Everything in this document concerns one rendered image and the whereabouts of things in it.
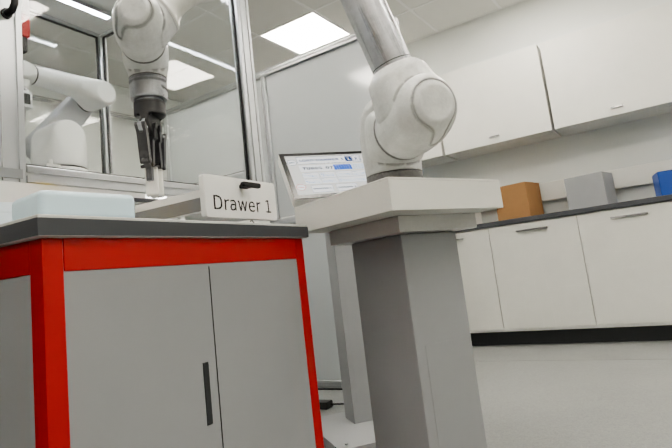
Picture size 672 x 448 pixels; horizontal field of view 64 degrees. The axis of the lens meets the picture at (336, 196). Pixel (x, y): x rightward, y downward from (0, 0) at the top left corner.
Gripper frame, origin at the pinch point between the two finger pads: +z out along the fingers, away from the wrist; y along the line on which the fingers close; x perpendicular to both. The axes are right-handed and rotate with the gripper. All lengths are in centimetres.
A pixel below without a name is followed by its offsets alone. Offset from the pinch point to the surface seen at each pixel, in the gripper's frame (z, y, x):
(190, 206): 5.1, 10.0, -4.7
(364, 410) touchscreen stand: 82, 107, -35
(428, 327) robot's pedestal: 42, 12, -61
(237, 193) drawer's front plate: 2.1, 16.8, -15.3
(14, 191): -1.3, -5.1, 32.1
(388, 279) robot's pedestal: 29, 14, -53
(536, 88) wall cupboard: -100, 295, -183
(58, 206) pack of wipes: 13, -51, -8
